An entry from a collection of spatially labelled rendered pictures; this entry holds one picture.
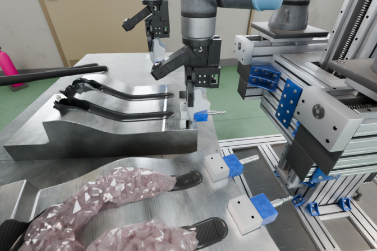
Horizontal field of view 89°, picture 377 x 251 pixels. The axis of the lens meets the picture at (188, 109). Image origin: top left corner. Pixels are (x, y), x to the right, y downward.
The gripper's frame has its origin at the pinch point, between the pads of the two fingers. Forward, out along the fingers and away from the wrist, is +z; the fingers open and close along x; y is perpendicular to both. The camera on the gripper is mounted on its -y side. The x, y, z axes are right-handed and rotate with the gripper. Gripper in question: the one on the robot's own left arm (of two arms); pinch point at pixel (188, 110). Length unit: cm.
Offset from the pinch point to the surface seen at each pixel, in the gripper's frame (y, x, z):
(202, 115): 3.7, -2.2, 0.6
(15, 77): -61, 22, -1
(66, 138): -31.5, -6.9, 2.9
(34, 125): -44.4, 0.7, 4.4
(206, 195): 2.2, -23.1, 4.9
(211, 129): 7.7, 3.2, 10.4
